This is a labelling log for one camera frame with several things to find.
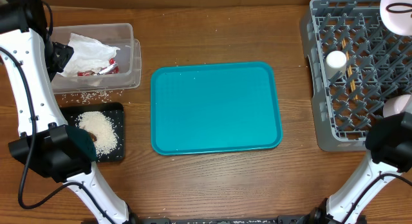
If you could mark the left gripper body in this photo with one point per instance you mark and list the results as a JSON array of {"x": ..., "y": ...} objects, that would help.
[{"x": 58, "y": 55}]

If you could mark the white napkin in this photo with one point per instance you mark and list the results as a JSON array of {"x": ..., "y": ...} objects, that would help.
[{"x": 89, "y": 55}]

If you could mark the red snack wrapper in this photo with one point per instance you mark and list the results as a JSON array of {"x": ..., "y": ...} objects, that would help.
[{"x": 111, "y": 69}]

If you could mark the white rice pile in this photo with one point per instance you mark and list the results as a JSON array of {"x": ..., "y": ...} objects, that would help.
[{"x": 101, "y": 127}]

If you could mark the brown food scrap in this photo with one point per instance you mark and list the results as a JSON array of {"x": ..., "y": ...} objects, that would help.
[{"x": 92, "y": 136}]

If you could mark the small white cup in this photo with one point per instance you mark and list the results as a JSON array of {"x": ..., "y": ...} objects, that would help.
[{"x": 335, "y": 64}]

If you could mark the white pink bowl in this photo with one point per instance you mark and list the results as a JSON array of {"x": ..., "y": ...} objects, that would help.
[{"x": 397, "y": 105}]

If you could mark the white round plate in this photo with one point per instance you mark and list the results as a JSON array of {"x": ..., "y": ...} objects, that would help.
[{"x": 396, "y": 16}]

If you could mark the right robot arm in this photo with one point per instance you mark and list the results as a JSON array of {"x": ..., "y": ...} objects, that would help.
[{"x": 388, "y": 155}]

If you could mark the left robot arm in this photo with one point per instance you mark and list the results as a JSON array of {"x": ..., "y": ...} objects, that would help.
[{"x": 47, "y": 144}]

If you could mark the grey dishwasher rack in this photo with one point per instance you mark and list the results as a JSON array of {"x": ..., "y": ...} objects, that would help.
[{"x": 378, "y": 68}]

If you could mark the spilled rice on table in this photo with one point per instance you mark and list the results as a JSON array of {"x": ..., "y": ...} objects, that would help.
[{"x": 94, "y": 97}]

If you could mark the clear plastic bin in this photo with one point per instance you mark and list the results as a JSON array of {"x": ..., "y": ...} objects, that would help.
[{"x": 128, "y": 58}]

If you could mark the black plastic tray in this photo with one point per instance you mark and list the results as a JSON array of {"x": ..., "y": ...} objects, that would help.
[{"x": 114, "y": 111}]

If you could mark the teal serving tray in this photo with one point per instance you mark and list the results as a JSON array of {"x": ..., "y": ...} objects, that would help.
[{"x": 214, "y": 108}]

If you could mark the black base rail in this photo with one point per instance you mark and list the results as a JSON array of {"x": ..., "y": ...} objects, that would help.
[{"x": 288, "y": 219}]

